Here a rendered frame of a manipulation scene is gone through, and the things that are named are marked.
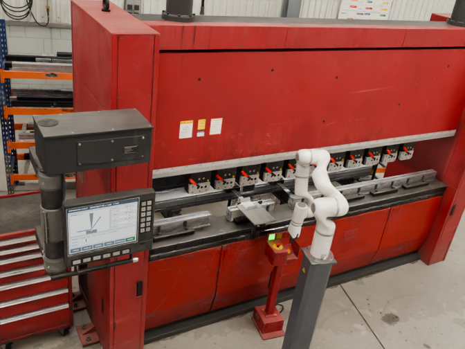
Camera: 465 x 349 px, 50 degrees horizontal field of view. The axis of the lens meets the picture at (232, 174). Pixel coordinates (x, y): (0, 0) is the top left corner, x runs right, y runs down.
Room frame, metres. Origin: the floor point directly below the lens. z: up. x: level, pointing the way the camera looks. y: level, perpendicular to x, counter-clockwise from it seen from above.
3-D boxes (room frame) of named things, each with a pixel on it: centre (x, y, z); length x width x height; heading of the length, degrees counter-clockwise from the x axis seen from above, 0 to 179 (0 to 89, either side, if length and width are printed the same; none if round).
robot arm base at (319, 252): (2.66, -0.62, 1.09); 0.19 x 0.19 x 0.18
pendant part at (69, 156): (2.13, 0.68, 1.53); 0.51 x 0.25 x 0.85; 123
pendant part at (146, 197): (2.08, 0.59, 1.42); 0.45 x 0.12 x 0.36; 123
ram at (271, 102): (3.55, -0.67, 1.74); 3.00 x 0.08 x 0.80; 123
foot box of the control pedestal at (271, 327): (3.01, -0.45, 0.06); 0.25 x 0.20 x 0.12; 25
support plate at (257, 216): (3.08, -0.21, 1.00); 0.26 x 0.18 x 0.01; 33
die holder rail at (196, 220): (2.90, 0.34, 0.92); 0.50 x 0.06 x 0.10; 123
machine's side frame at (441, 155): (4.57, -1.95, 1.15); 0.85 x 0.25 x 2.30; 33
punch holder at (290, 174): (3.40, -0.44, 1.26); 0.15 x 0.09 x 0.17; 123
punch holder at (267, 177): (3.29, -0.27, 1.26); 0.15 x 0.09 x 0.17; 123
